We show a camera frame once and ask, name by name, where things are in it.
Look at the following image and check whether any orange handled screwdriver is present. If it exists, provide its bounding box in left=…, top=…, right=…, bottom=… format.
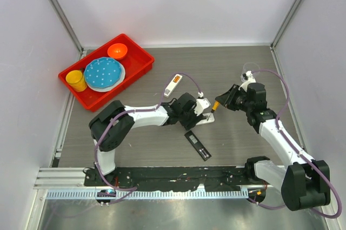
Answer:
left=211, top=101, right=219, bottom=113

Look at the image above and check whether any white remote control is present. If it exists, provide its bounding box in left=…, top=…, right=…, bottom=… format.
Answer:
left=196, top=113, right=215, bottom=126

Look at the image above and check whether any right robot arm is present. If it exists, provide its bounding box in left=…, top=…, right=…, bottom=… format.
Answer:
left=215, top=82, right=330, bottom=211

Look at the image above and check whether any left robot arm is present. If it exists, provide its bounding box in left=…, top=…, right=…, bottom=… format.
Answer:
left=89, top=93, right=210, bottom=176

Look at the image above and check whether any black remote control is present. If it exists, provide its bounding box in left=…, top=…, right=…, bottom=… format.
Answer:
left=184, top=131, right=211, bottom=161

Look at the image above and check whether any white remote with orange batteries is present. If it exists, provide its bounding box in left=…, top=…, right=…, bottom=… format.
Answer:
left=164, top=74, right=183, bottom=97

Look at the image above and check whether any clear plastic cup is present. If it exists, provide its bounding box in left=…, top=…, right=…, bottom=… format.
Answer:
left=241, top=62, right=260, bottom=77

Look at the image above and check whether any red plastic tray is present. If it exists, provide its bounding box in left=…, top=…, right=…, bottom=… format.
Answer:
left=58, top=34, right=155, bottom=112

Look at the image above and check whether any grey plate under blue plate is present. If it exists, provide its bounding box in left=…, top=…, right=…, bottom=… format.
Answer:
left=88, top=65, right=125, bottom=93

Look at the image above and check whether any orange bowl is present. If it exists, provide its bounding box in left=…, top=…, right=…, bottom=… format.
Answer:
left=107, top=43, right=128, bottom=60

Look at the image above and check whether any blue dotted plate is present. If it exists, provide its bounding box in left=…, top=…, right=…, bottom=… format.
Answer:
left=84, top=57, right=123, bottom=89

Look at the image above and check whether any yellow cup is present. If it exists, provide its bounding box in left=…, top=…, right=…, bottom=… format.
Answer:
left=65, top=70, right=87, bottom=92

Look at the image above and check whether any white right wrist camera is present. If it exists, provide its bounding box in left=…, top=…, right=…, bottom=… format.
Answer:
left=239, top=70, right=256, bottom=92

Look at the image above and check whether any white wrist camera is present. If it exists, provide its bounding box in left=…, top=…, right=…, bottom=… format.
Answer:
left=194, top=98, right=210, bottom=116
left=239, top=70, right=256, bottom=92

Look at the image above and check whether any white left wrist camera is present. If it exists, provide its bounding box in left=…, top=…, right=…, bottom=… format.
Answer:
left=194, top=98, right=210, bottom=116

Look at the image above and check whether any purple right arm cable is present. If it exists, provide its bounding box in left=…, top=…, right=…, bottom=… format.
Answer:
left=247, top=69, right=343, bottom=219

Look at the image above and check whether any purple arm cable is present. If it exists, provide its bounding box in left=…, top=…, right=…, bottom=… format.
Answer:
left=93, top=72, right=203, bottom=205
left=247, top=69, right=343, bottom=219

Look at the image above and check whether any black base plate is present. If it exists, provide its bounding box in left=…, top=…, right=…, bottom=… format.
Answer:
left=83, top=165, right=284, bottom=193

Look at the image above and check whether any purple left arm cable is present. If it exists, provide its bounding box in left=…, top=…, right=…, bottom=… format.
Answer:
left=93, top=72, right=203, bottom=205

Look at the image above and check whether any white slotted cable duct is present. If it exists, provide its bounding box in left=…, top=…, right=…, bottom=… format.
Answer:
left=46, top=187, right=249, bottom=200

